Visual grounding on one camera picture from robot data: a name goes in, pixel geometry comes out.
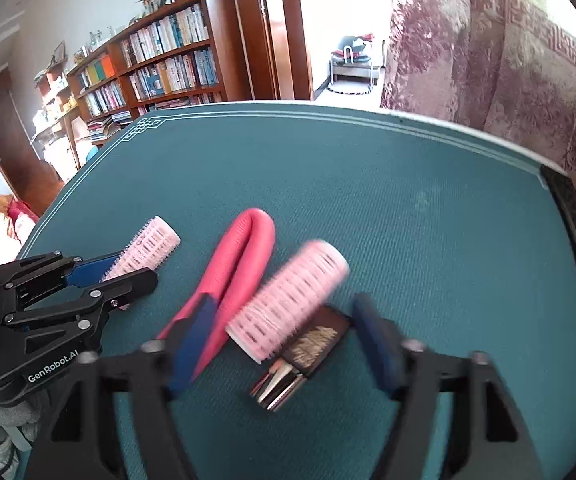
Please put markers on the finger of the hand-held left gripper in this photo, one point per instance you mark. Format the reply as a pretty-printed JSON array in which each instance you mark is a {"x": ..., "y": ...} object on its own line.
[
  {"x": 90, "y": 270},
  {"x": 117, "y": 292}
]

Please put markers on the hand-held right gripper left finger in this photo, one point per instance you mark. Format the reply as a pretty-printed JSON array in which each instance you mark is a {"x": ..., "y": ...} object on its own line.
[{"x": 190, "y": 340}]

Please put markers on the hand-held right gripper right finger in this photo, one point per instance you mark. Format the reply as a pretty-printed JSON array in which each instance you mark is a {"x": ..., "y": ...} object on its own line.
[{"x": 375, "y": 345}]

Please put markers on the pink velcro hair roller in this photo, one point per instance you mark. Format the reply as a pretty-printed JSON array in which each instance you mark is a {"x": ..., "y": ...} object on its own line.
[
  {"x": 288, "y": 300},
  {"x": 147, "y": 242}
]

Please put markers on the black gold lipstick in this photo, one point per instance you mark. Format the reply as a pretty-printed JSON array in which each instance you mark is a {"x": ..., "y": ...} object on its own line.
[{"x": 313, "y": 345}]

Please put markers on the bent pink foam curler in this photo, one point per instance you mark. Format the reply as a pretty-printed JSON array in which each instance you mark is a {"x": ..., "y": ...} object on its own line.
[{"x": 248, "y": 250}]

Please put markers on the teal table mat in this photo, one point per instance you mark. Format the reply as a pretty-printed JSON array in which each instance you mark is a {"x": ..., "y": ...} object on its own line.
[{"x": 368, "y": 185}]

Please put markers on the brown wooden door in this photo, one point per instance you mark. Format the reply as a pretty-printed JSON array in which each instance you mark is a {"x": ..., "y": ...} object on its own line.
[{"x": 2, "y": 130}]

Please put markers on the rows of books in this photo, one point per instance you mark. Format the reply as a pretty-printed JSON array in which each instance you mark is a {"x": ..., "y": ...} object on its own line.
[{"x": 167, "y": 60}]

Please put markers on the black phone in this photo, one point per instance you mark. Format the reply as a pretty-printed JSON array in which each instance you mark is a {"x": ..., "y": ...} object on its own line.
[{"x": 575, "y": 230}]

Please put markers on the wooden bookshelf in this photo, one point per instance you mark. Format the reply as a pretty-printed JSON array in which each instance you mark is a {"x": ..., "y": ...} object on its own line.
[{"x": 222, "y": 35}]

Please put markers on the metal chair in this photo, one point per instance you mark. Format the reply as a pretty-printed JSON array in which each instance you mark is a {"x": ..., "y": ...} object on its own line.
[{"x": 350, "y": 55}]

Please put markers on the patterned curtain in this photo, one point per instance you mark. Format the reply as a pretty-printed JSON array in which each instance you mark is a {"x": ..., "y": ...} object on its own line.
[{"x": 518, "y": 60}]

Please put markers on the wooden door frame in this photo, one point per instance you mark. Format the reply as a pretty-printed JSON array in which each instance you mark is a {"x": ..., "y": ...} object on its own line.
[{"x": 288, "y": 35}]

